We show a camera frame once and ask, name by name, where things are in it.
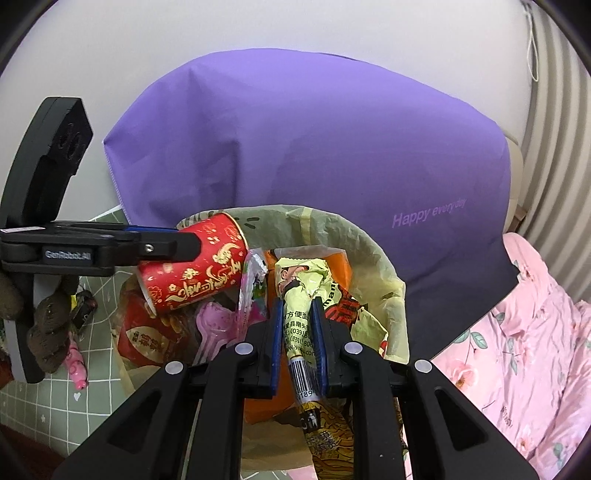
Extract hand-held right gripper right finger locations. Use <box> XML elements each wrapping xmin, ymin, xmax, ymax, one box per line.
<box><xmin>309</xmin><ymin>298</ymin><xmax>539</xmax><ymax>480</ymax></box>

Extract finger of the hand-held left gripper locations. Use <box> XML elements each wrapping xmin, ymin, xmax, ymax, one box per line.
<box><xmin>115</xmin><ymin>230</ymin><xmax>202</xmax><ymax>269</ymax></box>
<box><xmin>51</xmin><ymin>222</ymin><xmax>181</xmax><ymax>237</ymax></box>

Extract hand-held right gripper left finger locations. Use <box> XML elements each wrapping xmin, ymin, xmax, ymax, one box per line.
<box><xmin>53</xmin><ymin>299</ymin><xmax>284</xmax><ymax>480</ymax></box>

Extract pale yellow noodle wrapper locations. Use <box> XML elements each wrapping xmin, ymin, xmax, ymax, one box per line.
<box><xmin>274</xmin><ymin>256</ymin><xmax>393</xmax><ymax>480</ymax></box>

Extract red paper cup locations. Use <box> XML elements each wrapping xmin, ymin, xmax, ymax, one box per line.
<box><xmin>137</xmin><ymin>212</ymin><xmax>250</xmax><ymax>317</ymax></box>

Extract pink plastic spoon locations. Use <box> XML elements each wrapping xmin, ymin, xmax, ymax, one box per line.
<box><xmin>194</xmin><ymin>302</ymin><xmax>243</xmax><ymax>365</ymax></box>

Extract pink and white snack wrapper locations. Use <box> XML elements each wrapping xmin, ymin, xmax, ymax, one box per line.
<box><xmin>238</xmin><ymin>249</ymin><xmax>271</xmax><ymax>333</ymax></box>

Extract black wrapper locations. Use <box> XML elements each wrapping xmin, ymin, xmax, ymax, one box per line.
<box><xmin>71</xmin><ymin>290</ymin><xmax>99</xmax><ymax>330</ymax></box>

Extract red snack packet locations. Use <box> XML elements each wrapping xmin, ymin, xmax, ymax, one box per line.
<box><xmin>117</xmin><ymin>293</ymin><xmax>197</xmax><ymax>367</ymax></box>

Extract bin with yellow liner bag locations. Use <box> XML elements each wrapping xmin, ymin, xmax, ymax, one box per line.
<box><xmin>113</xmin><ymin>204</ymin><xmax>409</xmax><ymax>472</ymax></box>

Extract person's left hand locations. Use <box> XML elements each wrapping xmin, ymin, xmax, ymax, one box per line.
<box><xmin>0</xmin><ymin>270</ymin><xmax>81</xmax><ymax>374</ymax></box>

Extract pink caterpillar toy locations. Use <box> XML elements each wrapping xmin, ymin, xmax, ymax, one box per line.
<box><xmin>64</xmin><ymin>339</ymin><xmax>89</xmax><ymax>392</ymax></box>

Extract green checked tablecloth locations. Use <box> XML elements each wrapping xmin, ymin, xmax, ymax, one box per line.
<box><xmin>0</xmin><ymin>205</ymin><xmax>134</xmax><ymax>444</ymax></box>

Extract purple fabric bag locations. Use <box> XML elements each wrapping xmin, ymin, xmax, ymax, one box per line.
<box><xmin>102</xmin><ymin>48</ymin><xmax>520</xmax><ymax>361</ymax></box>

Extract pink floral blanket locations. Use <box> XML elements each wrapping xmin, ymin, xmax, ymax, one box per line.
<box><xmin>402</xmin><ymin>233</ymin><xmax>591</xmax><ymax>480</ymax></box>

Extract beige padded headboard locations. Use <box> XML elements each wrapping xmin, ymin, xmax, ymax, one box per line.
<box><xmin>505</xmin><ymin>134</ymin><xmax>528</xmax><ymax>222</ymax></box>

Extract grey pleated curtain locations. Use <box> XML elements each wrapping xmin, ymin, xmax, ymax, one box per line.
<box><xmin>517</xmin><ymin>9</ymin><xmax>591</xmax><ymax>268</ymax></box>

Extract white cord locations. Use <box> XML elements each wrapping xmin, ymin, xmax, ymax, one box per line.
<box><xmin>524</xmin><ymin>9</ymin><xmax>541</xmax><ymax>81</ymax></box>

